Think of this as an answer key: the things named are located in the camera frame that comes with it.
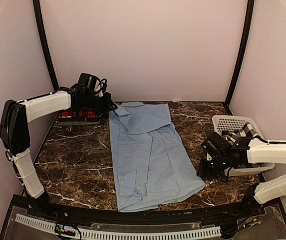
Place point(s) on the light blue long sleeve shirt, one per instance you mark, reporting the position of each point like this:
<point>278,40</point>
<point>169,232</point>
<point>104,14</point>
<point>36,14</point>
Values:
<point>150,164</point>

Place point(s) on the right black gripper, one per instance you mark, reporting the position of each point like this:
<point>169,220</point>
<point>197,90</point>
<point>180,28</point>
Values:
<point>204,172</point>

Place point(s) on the right black frame post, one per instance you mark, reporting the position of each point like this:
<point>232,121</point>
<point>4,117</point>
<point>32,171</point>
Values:
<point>241,53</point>

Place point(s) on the black front rail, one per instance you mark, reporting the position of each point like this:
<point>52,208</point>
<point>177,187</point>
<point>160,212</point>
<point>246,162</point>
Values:
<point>208,215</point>

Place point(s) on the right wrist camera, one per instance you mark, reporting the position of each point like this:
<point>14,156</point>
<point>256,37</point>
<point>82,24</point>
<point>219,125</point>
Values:
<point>216,146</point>

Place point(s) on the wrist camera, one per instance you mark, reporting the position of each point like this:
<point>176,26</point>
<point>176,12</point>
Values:
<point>90,84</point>
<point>216,146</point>

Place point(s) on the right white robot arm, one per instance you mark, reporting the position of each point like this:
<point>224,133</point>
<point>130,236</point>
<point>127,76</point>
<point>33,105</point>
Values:
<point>258,150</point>

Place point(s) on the white slotted cable duct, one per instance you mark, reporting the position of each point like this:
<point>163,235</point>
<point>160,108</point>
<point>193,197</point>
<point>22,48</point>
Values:
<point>86,233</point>

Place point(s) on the black white checkered shirt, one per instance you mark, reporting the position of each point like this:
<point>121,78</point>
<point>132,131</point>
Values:
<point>246,131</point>

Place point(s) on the grey plastic laundry basket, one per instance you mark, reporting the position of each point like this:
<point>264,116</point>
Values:
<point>232,123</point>

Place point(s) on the left black frame post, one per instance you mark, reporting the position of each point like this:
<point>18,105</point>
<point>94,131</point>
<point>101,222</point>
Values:
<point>44,43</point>

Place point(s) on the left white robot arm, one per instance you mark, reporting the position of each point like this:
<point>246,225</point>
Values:
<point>17,115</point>

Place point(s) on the black frame post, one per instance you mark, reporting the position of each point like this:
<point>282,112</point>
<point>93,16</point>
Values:
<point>44,43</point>
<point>241,53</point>

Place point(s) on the red black plaid shirt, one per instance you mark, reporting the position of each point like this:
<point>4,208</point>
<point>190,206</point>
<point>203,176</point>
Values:
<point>75,114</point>

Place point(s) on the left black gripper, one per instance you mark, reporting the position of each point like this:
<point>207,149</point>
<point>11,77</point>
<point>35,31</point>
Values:
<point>107,106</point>

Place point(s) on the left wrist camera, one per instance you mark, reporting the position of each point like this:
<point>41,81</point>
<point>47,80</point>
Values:
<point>90,84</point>

